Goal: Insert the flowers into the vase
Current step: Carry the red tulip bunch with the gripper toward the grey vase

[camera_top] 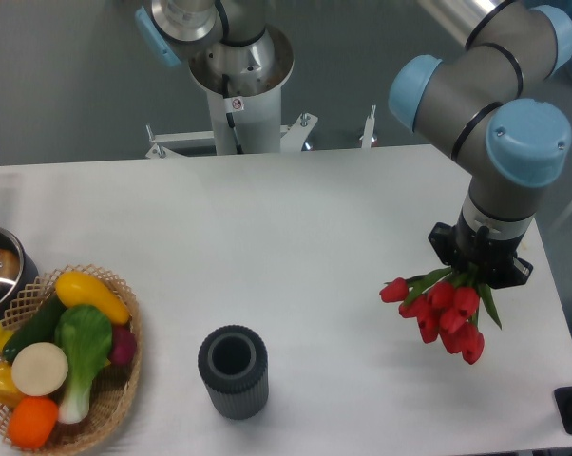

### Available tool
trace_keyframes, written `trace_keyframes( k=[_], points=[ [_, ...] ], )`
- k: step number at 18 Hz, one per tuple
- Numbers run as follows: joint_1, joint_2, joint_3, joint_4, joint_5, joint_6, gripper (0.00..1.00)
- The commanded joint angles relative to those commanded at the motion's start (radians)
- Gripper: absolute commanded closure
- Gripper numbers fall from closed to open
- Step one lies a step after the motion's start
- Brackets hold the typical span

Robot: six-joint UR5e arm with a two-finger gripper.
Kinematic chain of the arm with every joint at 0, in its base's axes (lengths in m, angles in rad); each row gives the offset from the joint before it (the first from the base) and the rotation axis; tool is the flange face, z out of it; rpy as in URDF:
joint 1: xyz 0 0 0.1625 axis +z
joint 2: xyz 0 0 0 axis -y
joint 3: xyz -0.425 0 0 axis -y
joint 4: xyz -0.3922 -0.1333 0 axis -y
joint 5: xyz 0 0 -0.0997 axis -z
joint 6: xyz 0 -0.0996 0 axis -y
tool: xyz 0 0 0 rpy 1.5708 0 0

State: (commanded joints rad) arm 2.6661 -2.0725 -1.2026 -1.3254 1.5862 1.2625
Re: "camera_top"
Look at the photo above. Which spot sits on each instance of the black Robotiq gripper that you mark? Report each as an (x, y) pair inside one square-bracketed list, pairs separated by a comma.
[(496, 262)]

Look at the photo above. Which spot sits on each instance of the red tulip bouquet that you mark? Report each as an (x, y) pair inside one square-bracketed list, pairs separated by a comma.
[(446, 304)]

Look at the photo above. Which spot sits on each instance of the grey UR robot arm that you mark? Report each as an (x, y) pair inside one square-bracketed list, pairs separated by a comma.
[(474, 110)]

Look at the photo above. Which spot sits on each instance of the dark grey ribbed vase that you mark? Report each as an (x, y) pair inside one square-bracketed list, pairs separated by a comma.
[(233, 365)]

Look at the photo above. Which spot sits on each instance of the woven wicker basket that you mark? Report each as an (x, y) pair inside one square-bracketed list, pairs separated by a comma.
[(113, 390)]

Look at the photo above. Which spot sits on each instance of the green bok choy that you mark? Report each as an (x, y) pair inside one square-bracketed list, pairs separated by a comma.
[(84, 334)]

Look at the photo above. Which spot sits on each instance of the yellow squash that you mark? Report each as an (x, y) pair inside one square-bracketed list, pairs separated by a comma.
[(76, 288)]

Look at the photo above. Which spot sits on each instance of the dark green cucumber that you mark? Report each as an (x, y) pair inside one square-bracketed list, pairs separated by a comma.
[(39, 328)]

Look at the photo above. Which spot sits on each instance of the beige round disc vegetable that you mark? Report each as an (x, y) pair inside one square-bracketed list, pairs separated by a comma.
[(39, 369)]

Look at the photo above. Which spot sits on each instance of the orange fruit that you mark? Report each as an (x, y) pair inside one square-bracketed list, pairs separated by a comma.
[(32, 421)]

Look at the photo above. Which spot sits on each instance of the yellow bell pepper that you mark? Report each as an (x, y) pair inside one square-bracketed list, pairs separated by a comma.
[(10, 395)]

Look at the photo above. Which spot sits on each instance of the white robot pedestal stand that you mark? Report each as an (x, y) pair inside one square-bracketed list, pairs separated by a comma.
[(243, 88)]

